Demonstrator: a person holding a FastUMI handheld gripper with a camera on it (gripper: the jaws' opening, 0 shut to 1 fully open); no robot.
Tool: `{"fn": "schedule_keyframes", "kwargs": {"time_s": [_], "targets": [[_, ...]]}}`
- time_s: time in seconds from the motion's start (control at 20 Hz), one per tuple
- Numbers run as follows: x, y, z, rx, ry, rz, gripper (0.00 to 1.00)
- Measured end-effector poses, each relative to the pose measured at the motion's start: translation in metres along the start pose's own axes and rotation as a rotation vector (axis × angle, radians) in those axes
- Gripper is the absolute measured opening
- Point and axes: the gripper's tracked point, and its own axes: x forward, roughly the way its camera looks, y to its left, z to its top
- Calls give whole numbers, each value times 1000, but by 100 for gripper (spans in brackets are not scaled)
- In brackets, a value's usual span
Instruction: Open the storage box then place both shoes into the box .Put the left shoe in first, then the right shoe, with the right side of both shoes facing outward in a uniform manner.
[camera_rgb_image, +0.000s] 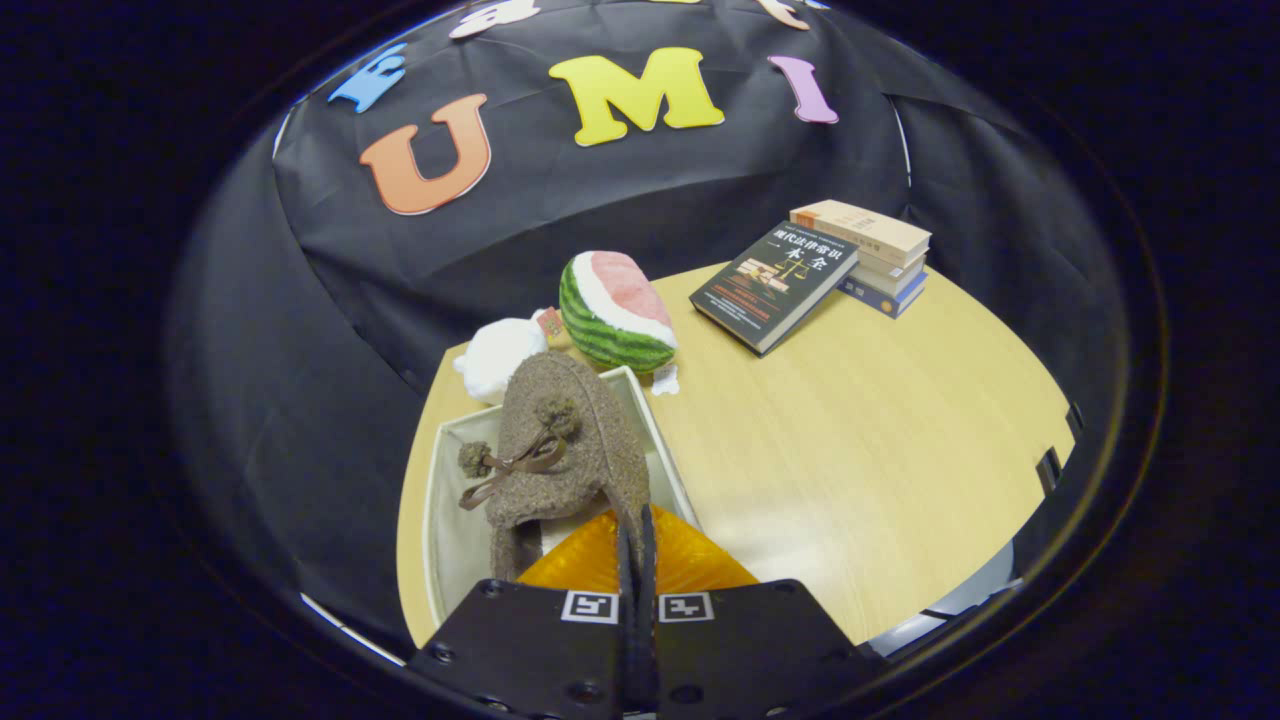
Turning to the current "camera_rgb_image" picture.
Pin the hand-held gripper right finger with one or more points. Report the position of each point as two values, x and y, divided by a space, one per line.
740 640

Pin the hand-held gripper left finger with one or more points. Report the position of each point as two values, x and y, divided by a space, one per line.
540 640

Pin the cream fabric storage box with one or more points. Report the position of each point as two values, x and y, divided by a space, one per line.
450 520

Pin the brown fuzzy slipper shoe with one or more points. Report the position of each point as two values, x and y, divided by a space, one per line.
600 450

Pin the white plush toy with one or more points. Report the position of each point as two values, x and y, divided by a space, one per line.
495 350

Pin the watermelon slice plush toy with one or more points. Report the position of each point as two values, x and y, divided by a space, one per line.
605 335

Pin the black backdrop cloth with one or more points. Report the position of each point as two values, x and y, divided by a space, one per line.
300 400

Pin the dark cover book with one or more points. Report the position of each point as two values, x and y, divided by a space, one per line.
770 290

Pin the blue cover book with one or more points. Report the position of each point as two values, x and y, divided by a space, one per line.
885 300

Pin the cream paperback book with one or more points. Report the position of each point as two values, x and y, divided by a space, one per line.
895 275

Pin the beige paperback book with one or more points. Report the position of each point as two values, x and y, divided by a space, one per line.
860 228

